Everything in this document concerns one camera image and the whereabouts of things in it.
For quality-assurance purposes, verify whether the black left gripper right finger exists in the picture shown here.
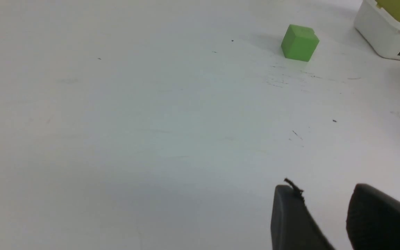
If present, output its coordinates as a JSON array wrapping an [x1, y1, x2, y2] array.
[[346, 183, 400, 250]]

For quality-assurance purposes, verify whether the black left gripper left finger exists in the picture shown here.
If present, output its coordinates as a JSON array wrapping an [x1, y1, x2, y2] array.
[[271, 178, 334, 250]]

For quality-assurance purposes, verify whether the green cube block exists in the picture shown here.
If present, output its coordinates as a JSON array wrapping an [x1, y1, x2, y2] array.
[[281, 24, 320, 62]]

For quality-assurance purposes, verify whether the green lidded white toolbox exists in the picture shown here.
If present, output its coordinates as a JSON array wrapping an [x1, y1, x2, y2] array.
[[354, 0, 400, 60]]

